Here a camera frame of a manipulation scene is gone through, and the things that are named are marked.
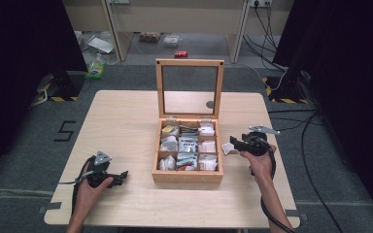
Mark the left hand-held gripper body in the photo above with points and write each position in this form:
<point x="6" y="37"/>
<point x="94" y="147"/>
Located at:
<point x="99" y="169"/>

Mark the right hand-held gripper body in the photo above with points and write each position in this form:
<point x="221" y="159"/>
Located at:
<point x="257" y="144"/>

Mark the small white sachet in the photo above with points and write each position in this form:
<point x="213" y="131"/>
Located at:
<point x="228" y="148"/>

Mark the wooden box with glass lid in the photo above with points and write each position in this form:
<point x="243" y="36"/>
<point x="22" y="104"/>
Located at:
<point x="187" y="176"/>

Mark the person's right hand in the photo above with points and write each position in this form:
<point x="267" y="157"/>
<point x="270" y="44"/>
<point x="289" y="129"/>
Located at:
<point x="262" y="168"/>

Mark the person's left hand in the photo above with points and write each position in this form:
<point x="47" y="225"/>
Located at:
<point x="88" y="194"/>

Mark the grey table grommet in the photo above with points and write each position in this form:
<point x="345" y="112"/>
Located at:
<point x="210" y="104"/>

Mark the pile of tea bag packets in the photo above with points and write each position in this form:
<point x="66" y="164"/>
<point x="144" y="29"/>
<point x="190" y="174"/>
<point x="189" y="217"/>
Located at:
<point x="187" y="149"/>

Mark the black stand base hazard tape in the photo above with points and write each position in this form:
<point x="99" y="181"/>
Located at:
<point x="65" y="89"/>
<point x="288" y="92"/>

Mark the green plastic packet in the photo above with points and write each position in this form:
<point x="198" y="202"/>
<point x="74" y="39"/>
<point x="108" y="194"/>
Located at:
<point x="95" y="70"/>

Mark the red can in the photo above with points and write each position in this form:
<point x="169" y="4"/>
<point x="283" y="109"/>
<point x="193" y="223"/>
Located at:
<point x="181" y="53"/>

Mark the black curtain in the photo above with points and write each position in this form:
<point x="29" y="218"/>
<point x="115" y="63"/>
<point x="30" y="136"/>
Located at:
<point x="353" y="81"/>
<point x="16" y="81"/>

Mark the clear plastic container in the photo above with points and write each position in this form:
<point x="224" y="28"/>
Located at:
<point x="171" y="40"/>

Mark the grey flat sheet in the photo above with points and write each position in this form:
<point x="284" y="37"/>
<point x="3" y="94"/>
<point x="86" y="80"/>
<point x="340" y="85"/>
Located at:
<point x="101" y="44"/>

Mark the brown cardboard rolls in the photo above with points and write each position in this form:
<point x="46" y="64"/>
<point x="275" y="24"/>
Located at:
<point x="149" y="36"/>

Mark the beige desk frame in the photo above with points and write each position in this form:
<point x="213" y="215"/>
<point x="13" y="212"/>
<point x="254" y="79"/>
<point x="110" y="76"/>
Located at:
<point x="175" y="19"/>

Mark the white wall socket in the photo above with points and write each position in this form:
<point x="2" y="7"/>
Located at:
<point x="259" y="3"/>

